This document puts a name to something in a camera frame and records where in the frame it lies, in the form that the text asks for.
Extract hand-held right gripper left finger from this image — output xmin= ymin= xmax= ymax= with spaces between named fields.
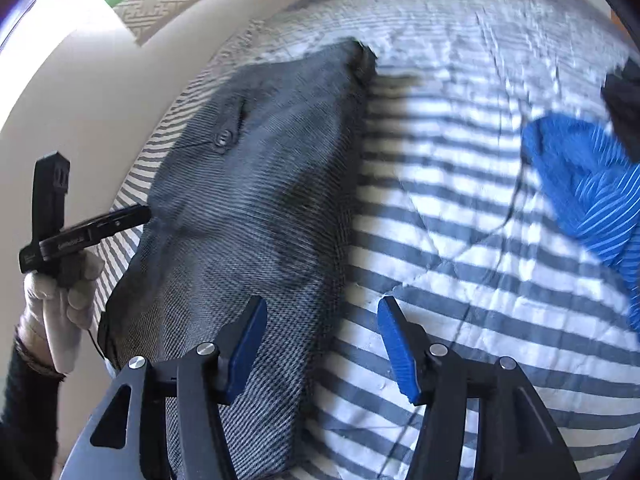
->
xmin=60 ymin=295 xmax=269 ymax=480

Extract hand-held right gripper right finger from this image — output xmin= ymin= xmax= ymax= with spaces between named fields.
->
xmin=377 ymin=296 xmax=582 ymax=480

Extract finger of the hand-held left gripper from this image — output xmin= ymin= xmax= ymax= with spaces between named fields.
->
xmin=92 ymin=203 xmax=153 ymax=242

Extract grey pants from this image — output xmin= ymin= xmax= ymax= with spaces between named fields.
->
xmin=97 ymin=38 xmax=379 ymax=479

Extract person's left forearm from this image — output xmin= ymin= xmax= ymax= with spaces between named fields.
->
xmin=0 ymin=319 xmax=68 ymax=480

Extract person's left hand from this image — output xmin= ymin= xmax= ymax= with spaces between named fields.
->
xmin=22 ymin=249 xmax=105 ymax=375

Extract blue white striped quilt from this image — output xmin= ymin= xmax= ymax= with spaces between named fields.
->
xmin=92 ymin=20 xmax=640 ymax=480

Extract blue striped shirt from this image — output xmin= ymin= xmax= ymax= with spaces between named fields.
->
xmin=522 ymin=113 xmax=640 ymax=329

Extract blue checked bed sheet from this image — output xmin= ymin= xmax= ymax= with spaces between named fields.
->
xmin=260 ymin=0 xmax=617 ymax=47

